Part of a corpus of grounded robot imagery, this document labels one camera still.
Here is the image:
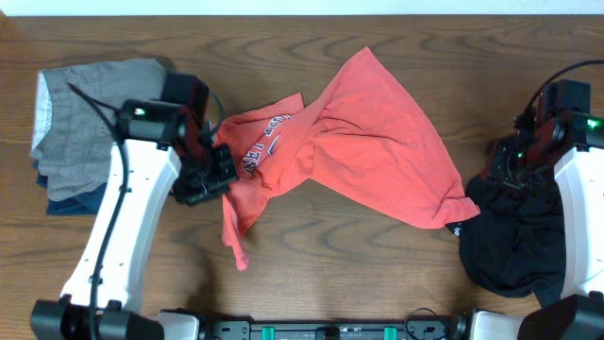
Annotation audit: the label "black garment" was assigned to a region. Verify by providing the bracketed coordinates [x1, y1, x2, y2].
[446, 176, 566, 307]

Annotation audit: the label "red printed t-shirt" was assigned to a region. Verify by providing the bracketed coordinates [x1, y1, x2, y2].
[216, 48, 479, 270]

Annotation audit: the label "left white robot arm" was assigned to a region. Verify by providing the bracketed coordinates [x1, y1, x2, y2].
[30, 73, 238, 340]

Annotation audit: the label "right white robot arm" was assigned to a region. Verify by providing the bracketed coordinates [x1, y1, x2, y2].
[460, 79, 603, 339]

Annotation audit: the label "navy folded garment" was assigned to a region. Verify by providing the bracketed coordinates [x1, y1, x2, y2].
[34, 160, 108, 215]

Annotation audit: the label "grey folded shorts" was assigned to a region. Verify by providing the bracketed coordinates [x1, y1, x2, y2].
[30, 59, 166, 201]

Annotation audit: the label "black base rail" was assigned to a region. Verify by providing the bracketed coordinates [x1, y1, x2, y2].
[158, 306, 473, 340]

